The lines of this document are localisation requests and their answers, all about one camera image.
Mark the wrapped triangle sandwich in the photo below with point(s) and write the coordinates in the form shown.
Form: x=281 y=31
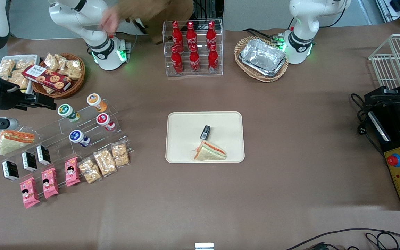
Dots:
x=210 y=152
x=12 y=142

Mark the clear acrylic stepped display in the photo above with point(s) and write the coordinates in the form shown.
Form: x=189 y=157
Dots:
x=92 y=139

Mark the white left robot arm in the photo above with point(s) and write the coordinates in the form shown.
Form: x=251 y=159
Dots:
x=299 y=47

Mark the person in brown coat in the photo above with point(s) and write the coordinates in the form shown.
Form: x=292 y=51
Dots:
x=158 y=17

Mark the oval light wicker basket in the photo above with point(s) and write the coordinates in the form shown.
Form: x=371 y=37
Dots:
x=266 y=78

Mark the red emergency stop button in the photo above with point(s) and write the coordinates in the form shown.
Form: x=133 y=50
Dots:
x=394 y=160

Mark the small black box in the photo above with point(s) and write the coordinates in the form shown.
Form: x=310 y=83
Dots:
x=10 y=170
x=29 y=161
x=43 y=155

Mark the aluminium foil tray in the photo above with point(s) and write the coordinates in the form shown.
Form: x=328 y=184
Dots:
x=262 y=57

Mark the orange lid gum bottle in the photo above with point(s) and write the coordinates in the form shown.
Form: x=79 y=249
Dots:
x=95 y=100

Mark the round brown wicker basket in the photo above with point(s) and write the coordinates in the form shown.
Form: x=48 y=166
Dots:
x=76 y=85

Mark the red lid gum bottle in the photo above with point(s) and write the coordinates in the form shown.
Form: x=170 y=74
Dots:
x=104 y=120

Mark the green lid gum bottle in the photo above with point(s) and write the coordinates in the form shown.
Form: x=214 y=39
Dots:
x=67 y=111

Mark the clear bag of crackers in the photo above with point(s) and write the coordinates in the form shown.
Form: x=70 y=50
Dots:
x=61 y=60
x=74 y=69
x=5 y=69
x=105 y=162
x=18 y=80
x=120 y=154
x=90 y=171
x=51 y=61
x=24 y=64

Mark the blue lid gum bottle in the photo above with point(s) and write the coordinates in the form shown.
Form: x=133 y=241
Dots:
x=77 y=136

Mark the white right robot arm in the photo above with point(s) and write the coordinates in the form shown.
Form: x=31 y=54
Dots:
x=106 y=52

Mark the white plastic bin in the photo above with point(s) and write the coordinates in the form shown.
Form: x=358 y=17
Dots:
x=30 y=57

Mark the metal equipment frame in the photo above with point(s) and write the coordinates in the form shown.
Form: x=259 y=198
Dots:
x=399 y=10

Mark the red cola bottle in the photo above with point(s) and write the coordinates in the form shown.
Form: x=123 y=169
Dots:
x=191 y=36
x=211 y=36
x=177 y=36
x=177 y=62
x=213 y=60
x=194 y=61

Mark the black gum pack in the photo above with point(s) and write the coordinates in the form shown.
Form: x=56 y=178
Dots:
x=205 y=132

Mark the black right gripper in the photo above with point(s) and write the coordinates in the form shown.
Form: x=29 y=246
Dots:
x=6 y=96

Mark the cream plastic tray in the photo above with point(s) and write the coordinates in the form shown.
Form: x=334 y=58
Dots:
x=182 y=139

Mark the dark red cookie box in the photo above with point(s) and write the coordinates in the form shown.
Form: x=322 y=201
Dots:
x=47 y=78

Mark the bystander bare hand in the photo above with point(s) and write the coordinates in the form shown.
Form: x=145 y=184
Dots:
x=109 y=19

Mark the clear acrylic bottle rack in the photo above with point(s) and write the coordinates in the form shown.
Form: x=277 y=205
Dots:
x=201 y=71

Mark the black background equipment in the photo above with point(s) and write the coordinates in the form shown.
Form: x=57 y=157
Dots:
x=208 y=8

